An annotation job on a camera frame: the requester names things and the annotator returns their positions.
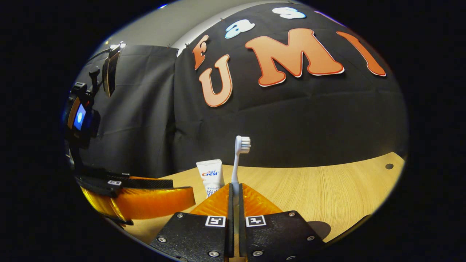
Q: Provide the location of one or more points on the white toothbrush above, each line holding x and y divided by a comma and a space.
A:
236, 163

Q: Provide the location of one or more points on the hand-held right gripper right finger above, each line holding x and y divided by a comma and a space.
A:
241, 225

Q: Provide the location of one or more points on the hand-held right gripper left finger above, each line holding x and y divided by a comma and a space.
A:
230, 218

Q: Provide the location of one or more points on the white toothpaste tube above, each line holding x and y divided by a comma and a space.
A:
212, 174

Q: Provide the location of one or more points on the dark round coaster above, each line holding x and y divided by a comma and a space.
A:
322, 228

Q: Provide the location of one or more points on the black backdrop cloth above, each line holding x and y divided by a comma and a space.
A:
291, 120

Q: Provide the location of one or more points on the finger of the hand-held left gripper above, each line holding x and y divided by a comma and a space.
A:
153, 183
105, 187

